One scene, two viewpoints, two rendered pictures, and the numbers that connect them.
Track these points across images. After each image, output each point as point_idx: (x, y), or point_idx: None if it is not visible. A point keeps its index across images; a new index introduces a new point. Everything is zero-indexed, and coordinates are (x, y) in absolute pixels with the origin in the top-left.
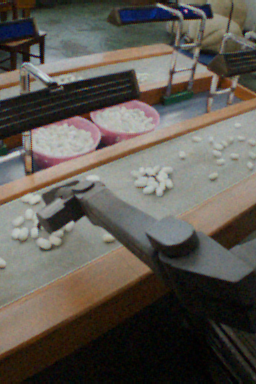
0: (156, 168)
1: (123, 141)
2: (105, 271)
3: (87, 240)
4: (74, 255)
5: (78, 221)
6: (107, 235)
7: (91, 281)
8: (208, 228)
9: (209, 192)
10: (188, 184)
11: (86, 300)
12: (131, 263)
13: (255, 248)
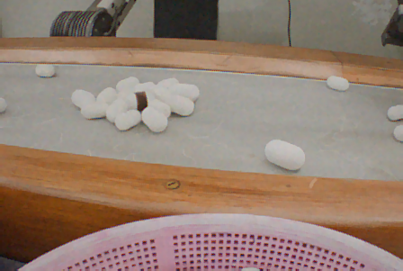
0: (100, 102)
1: (23, 182)
2: (369, 62)
3: (371, 100)
4: (398, 97)
5: (374, 120)
6: (341, 78)
7: (389, 64)
8: (191, 40)
9: (91, 69)
10: (93, 84)
11: (401, 60)
12: (331, 56)
13: None
